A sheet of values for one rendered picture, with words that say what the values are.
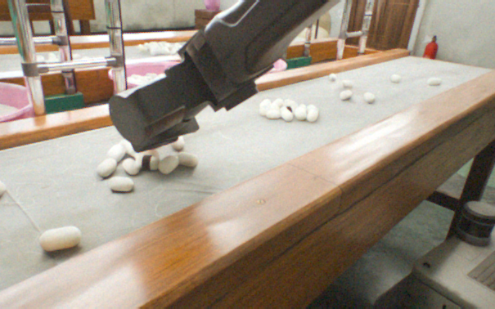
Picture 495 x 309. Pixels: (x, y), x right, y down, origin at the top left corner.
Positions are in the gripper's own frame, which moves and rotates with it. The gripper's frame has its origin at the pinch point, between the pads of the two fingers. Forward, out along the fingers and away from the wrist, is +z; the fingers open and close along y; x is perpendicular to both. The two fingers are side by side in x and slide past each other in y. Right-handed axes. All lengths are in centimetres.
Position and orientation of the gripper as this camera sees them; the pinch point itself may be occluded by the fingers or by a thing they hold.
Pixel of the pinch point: (137, 141)
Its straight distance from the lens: 61.7
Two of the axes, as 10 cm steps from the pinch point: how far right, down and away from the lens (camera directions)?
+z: -5.8, 3.4, 7.4
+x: 4.3, 9.0, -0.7
